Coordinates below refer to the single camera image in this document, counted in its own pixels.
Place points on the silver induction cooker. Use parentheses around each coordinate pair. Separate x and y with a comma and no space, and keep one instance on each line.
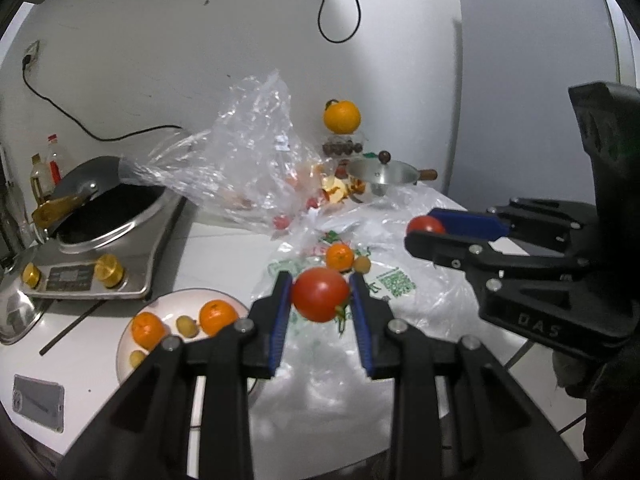
(145,245)

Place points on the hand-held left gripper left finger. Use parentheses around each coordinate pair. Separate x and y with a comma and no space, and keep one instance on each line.
(280,327)

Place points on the clear box of dark fruit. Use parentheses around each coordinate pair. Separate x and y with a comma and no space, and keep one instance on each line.
(342,146)

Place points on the black stick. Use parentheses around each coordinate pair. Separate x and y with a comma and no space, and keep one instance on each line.
(70,329)

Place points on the orange mandarin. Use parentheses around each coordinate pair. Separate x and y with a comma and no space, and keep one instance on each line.
(147,331)
(218,317)
(340,256)

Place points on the small steel pot with lid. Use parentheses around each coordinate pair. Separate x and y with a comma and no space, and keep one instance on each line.
(385,175)

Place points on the grey smartphone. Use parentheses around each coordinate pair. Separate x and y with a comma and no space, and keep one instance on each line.
(39,402)

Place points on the small yellow-green fruit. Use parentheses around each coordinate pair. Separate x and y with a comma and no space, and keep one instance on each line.
(362,264)
(187,326)
(137,358)

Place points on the steel pot lid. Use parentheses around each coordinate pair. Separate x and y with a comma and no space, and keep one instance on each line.
(17,305)

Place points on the small red tomato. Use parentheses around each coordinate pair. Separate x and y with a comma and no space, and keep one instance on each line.
(281,221)
(312,202)

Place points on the red cap sauce bottle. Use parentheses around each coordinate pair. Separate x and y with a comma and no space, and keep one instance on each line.
(55,160)

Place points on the clear plastic bag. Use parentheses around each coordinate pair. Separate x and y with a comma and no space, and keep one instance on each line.
(240,145)

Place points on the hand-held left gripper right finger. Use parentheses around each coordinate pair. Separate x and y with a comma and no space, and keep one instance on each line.
(361,327)

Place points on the white round plate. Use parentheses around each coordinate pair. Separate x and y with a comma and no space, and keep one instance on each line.
(167,306)

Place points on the brown cap sauce bottle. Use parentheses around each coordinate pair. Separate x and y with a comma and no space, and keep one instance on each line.
(39,180)

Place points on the wall socket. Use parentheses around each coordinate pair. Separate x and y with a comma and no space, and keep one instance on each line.
(31,54)

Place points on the large orange with stem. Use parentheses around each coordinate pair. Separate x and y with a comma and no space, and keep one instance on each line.
(342,117)

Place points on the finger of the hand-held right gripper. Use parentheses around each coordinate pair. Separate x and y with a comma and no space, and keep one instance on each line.
(440,249)
(470,224)

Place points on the green printed plastic bag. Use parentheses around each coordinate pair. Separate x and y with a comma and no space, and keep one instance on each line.
(425,302)

